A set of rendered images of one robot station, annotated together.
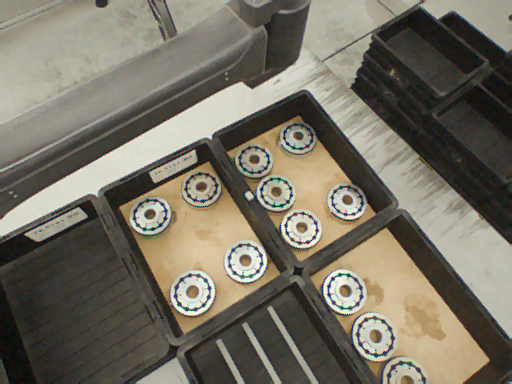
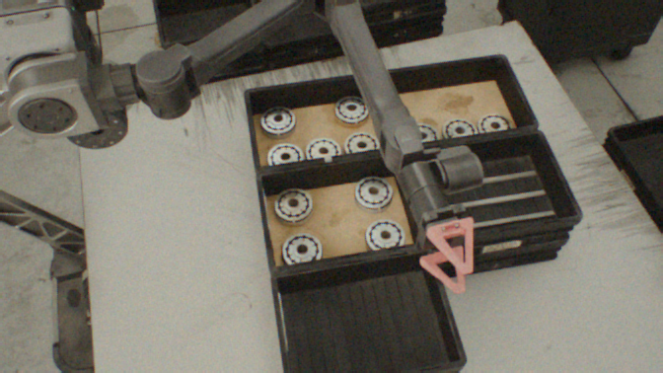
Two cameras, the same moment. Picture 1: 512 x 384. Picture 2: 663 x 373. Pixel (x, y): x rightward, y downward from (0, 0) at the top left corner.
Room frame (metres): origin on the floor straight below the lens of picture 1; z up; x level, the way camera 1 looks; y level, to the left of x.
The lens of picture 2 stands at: (-0.12, 0.89, 2.27)
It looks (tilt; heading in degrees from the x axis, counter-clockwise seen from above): 56 degrees down; 296
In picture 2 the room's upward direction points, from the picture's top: straight up
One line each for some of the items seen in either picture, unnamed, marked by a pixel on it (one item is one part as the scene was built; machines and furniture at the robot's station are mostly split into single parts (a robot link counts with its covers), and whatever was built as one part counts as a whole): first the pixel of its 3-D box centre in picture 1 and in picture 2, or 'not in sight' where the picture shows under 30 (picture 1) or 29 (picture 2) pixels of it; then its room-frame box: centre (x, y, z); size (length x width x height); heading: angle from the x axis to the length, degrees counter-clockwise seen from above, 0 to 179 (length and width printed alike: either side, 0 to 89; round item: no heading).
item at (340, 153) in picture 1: (298, 179); (320, 132); (0.43, -0.11, 0.87); 0.40 x 0.30 x 0.11; 37
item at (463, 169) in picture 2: not in sight; (434, 164); (0.00, 0.28, 1.45); 0.12 x 0.11 x 0.09; 133
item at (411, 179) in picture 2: not in sight; (422, 184); (0.01, 0.33, 1.45); 0.07 x 0.07 x 0.06; 43
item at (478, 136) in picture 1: (467, 150); (305, 42); (0.93, -0.93, 0.31); 0.40 x 0.30 x 0.34; 42
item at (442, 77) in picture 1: (407, 84); (215, 52); (1.22, -0.65, 0.37); 0.40 x 0.30 x 0.45; 42
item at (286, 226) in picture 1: (301, 228); (361, 146); (0.30, -0.12, 0.86); 0.10 x 0.10 x 0.01
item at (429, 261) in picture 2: not in sight; (449, 261); (-0.08, 0.43, 1.43); 0.09 x 0.07 x 0.07; 133
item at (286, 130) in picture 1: (298, 137); (278, 119); (0.56, -0.10, 0.86); 0.10 x 0.10 x 0.01
